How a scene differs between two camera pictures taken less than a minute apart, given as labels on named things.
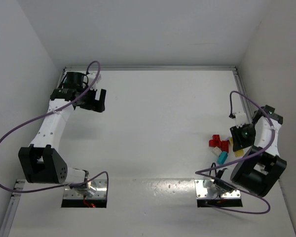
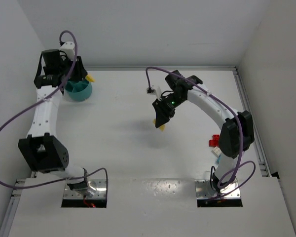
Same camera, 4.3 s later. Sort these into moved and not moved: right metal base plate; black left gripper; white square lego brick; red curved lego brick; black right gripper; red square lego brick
Moved: black right gripper; black left gripper
Not moved: right metal base plate; red square lego brick; red curved lego brick; white square lego brick
